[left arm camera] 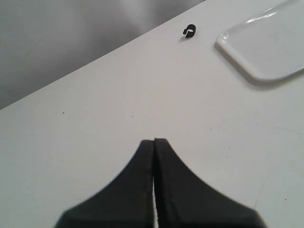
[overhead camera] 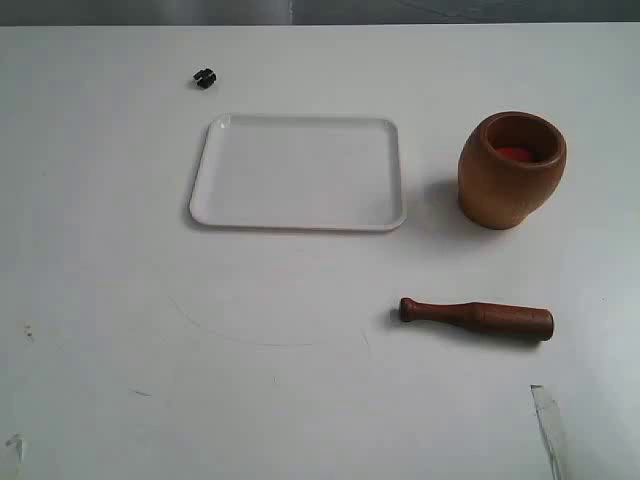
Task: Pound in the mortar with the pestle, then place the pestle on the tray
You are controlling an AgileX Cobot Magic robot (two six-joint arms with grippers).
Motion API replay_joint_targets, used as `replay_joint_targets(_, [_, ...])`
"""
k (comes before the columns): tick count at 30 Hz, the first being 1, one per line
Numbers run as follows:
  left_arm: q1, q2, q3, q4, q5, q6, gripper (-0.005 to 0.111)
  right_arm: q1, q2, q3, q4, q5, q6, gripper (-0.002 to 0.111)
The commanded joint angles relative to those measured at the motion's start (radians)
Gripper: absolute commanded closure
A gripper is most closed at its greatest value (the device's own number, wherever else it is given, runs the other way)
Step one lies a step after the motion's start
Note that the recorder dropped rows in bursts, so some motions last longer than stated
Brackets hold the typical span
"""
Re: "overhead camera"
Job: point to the small black plastic clip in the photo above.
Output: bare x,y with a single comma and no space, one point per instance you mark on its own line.
204,78

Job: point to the white rectangular plastic tray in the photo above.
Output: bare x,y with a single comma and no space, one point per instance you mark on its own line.
301,173

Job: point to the red object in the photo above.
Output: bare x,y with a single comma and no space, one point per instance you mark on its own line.
517,153

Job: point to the brown wooden handle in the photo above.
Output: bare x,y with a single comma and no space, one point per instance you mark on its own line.
524,323

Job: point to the clear tape piece left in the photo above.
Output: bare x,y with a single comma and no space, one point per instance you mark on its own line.
14,450

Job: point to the wooden mortar cup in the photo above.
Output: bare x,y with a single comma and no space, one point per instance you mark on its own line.
497,192

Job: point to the clear tape strip right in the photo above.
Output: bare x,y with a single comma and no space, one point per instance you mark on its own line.
552,431

